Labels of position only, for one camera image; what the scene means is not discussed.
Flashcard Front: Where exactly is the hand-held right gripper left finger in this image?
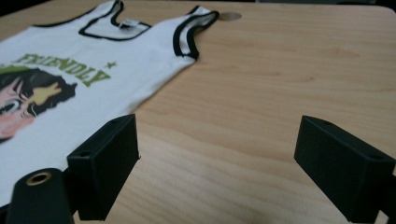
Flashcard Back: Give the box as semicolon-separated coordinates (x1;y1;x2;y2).
66;113;140;222

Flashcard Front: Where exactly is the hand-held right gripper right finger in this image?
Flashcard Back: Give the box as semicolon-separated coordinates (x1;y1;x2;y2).
293;115;396;224

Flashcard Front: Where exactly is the white printed tank top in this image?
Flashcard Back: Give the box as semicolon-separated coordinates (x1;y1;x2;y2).
0;0;220;208

